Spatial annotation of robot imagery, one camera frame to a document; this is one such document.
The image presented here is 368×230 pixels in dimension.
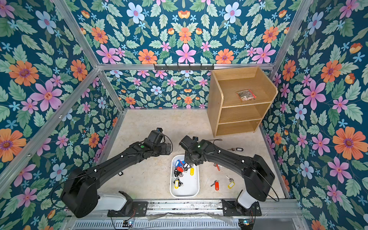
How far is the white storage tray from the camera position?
785 millimetres

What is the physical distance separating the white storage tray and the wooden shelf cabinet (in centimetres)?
30

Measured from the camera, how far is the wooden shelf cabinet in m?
0.81
